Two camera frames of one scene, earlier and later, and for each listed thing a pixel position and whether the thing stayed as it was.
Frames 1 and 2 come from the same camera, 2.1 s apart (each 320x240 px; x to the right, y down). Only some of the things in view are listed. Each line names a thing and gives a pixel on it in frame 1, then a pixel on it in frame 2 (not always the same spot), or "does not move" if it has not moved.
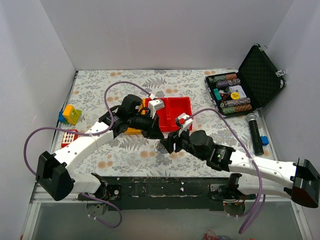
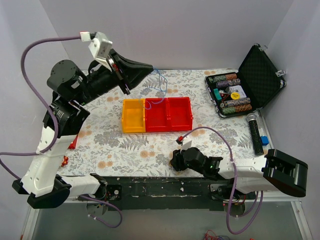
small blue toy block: [264, 140] does not move
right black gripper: [177, 141] → [175, 162]
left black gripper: [152, 126] → [119, 74]
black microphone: [255, 134] does not move
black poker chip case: [258, 79] does not move
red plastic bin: [161, 114] does not move
